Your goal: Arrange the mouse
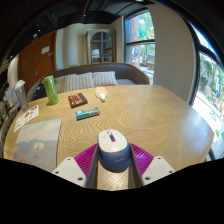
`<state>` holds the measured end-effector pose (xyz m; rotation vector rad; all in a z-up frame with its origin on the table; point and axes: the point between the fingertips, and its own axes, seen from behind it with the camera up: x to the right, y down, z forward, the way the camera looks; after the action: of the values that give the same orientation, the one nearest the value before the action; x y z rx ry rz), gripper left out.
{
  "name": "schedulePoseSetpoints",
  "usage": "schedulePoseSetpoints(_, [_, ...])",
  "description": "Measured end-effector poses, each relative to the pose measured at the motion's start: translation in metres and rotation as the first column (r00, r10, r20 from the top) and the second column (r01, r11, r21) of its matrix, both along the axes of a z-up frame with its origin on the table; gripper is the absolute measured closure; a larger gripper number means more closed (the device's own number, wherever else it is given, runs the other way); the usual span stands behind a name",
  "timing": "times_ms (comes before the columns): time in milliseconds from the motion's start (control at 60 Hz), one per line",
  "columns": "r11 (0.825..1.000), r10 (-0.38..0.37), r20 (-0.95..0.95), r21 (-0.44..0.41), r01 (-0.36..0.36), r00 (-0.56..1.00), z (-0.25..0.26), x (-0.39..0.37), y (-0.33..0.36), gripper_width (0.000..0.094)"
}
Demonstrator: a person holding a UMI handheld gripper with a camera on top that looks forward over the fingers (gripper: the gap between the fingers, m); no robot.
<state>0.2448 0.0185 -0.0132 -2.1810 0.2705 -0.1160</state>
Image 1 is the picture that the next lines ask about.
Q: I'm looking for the clear plastic wrapped snack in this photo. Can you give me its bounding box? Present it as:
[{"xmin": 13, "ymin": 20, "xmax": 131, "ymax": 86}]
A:
[{"xmin": 94, "ymin": 86, "xmax": 109, "ymax": 102}]

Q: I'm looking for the green drink can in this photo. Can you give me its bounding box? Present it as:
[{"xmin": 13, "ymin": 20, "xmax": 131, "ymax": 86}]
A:
[{"xmin": 43, "ymin": 75, "xmax": 60, "ymax": 106}]

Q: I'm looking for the black backpack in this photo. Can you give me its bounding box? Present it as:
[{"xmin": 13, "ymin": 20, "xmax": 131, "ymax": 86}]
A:
[{"xmin": 32, "ymin": 79, "xmax": 48, "ymax": 100}]

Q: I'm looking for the green and white pack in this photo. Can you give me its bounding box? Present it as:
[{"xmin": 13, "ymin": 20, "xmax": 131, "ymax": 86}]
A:
[{"xmin": 75, "ymin": 106, "xmax": 101, "ymax": 121}]

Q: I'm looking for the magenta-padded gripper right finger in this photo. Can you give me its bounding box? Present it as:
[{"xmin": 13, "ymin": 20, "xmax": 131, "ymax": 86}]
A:
[{"xmin": 128, "ymin": 143, "xmax": 177, "ymax": 188}]

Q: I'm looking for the striped cushion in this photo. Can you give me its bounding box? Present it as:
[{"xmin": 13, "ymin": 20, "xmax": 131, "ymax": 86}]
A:
[
  {"xmin": 54, "ymin": 72, "xmax": 95, "ymax": 94},
  {"xmin": 92, "ymin": 70, "xmax": 119, "ymax": 88}
]

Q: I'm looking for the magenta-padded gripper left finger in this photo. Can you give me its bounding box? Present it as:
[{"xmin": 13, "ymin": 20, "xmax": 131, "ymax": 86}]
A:
[{"xmin": 51, "ymin": 143, "xmax": 100, "ymax": 190}]

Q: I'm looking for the brown curved sofa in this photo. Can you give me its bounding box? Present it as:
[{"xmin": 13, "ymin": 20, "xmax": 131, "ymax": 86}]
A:
[{"xmin": 27, "ymin": 62, "xmax": 151, "ymax": 102}]

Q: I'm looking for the brown wooden door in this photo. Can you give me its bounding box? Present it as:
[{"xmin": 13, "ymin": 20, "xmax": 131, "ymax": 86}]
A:
[{"xmin": 17, "ymin": 30, "xmax": 58, "ymax": 93}]

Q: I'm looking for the black framed window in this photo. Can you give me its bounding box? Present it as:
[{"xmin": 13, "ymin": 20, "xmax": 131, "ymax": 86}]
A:
[{"xmin": 123, "ymin": 9, "xmax": 156, "ymax": 85}]

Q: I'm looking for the blue and white computer mouse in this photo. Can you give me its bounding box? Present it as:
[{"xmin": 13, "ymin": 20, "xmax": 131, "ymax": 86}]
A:
[{"xmin": 97, "ymin": 129, "xmax": 132, "ymax": 173}]

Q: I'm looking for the white sticker sheet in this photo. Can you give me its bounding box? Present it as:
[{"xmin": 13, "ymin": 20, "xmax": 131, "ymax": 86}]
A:
[{"xmin": 13, "ymin": 104, "xmax": 40, "ymax": 133}]

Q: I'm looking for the glass door cabinet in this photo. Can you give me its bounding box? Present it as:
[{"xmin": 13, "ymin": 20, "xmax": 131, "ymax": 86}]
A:
[{"xmin": 85, "ymin": 28, "xmax": 117, "ymax": 65}]

